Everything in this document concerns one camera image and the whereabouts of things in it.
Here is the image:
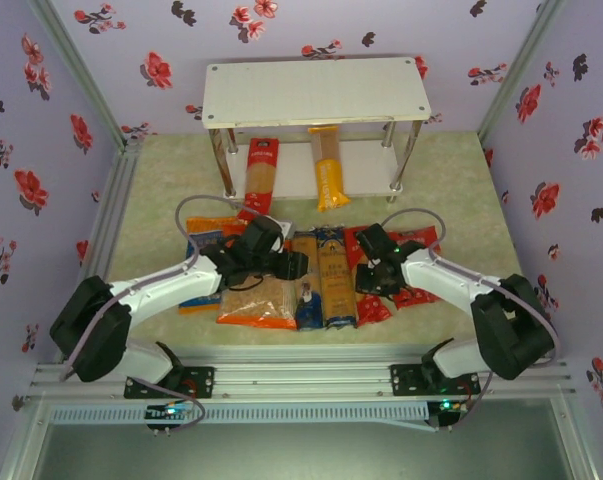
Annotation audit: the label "white two-tier metal-leg shelf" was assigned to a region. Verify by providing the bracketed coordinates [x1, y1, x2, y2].
[201, 56, 431, 204]

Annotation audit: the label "blue spaghetti bag with figure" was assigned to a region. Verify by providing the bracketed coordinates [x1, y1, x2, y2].
[293, 229, 327, 332]

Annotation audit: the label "lilac right arm cable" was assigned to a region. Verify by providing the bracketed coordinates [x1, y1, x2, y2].
[380, 208, 561, 432]

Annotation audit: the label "blue and gold spaghetti bag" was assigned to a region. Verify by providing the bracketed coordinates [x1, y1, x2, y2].
[314, 225, 358, 330]

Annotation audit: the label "yellow spaghetti bag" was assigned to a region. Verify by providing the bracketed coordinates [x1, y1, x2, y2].
[307, 126, 351, 214]

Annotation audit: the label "orange and blue pasta bag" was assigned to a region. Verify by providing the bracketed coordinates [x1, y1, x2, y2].
[178, 214, 250, 316]

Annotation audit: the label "controller circuit board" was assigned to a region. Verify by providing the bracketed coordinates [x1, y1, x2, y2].
[144, 402, 192, 431]
[428, 398, 470, 429]

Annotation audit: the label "white slotted cable duct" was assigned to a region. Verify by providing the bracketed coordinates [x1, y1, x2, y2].
[48, 402, 430, 426]

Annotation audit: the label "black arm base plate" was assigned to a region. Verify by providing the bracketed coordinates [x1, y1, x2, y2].
[389, 363, 482, 399]
[124, 366, 217, 401]

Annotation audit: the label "lilac left arm cable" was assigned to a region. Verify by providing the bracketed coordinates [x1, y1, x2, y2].
[60, 194, 262, 384]

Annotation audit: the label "lilac arm cable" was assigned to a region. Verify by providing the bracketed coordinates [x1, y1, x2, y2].
[380, 208, 561, 432]
[60, 194, 262, 384]

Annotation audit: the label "aluminium front rail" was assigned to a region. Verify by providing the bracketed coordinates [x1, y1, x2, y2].
[30, 357, 572, 401]

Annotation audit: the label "aluminium frame post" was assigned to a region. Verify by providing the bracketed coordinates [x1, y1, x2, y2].
[26, 0, 137, 151]
[550, 394, 603, 480]
[474, 0, 568, 147]
[0, 394, 50, 480]

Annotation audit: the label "red macaroni bag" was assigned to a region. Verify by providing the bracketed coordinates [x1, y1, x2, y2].
[380, 225, 443, 310]

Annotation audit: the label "aluminium side rail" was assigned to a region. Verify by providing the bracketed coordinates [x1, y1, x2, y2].
[55, 139, 145, 364]

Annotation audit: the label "large orange macaroni bag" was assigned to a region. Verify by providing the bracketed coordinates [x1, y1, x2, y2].
[215, 237, 300, 332]

